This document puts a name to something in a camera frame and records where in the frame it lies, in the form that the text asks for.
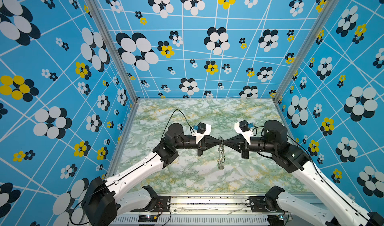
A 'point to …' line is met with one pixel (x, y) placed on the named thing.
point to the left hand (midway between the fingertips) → (221, 142)
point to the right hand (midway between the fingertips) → (225, 142)
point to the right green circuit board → (276, 220)
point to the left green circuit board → (147, 218)
